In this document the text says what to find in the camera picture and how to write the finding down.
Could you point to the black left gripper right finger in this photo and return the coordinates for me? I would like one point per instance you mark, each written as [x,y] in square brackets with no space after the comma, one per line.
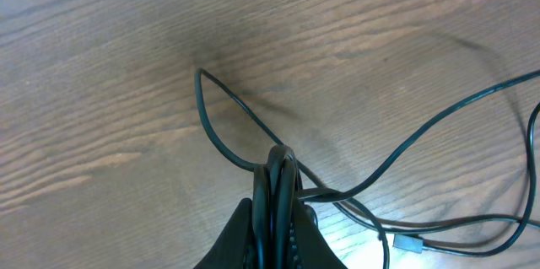
[311,250]

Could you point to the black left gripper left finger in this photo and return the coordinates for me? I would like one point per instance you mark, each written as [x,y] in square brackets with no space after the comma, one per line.
[234,248]

